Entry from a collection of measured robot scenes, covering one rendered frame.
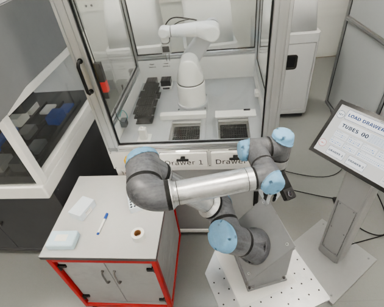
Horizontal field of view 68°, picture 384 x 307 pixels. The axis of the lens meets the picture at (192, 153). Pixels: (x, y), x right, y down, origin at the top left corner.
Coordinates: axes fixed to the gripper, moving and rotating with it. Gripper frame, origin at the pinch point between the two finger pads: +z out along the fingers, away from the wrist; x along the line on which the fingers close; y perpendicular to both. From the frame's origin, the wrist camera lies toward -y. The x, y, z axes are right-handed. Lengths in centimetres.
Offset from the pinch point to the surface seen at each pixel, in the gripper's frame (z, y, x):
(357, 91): 50, 98, -201
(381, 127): -13, 4, -67
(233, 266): 32.9, -3.4, 17.9
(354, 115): -12, 17, -65
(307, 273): 30.4, -22.7, -8.3
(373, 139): -7, 3, -63
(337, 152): 4, 11, -54
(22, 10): -54, 135, 68
